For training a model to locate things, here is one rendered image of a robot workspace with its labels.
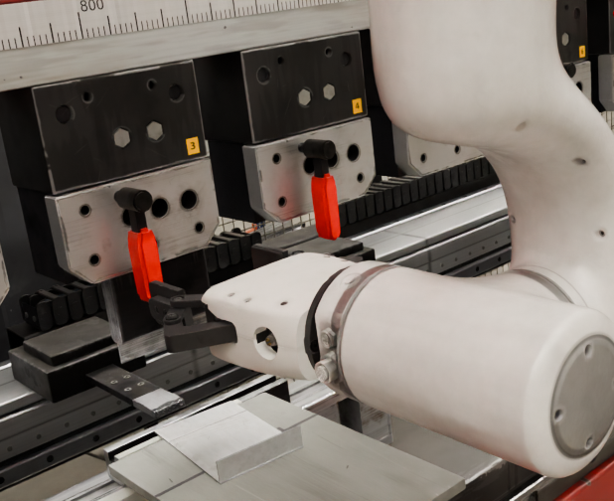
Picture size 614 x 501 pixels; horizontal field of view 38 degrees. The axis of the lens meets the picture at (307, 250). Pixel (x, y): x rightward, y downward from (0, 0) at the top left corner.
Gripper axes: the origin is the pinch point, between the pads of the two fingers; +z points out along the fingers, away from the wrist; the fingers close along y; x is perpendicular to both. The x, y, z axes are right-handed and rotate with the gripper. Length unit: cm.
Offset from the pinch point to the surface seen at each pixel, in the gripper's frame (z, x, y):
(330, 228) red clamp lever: 8.9, -2.4, 19.2
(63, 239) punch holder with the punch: 12.3, 3.4, -5.7
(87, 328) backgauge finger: 40.3, -15.2, 6.4
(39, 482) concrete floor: 201, -119, 47
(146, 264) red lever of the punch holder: 8.6, 0.3, -0.8
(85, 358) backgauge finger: 35.0, -16.4, 3.2
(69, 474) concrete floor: 198, -120, 55
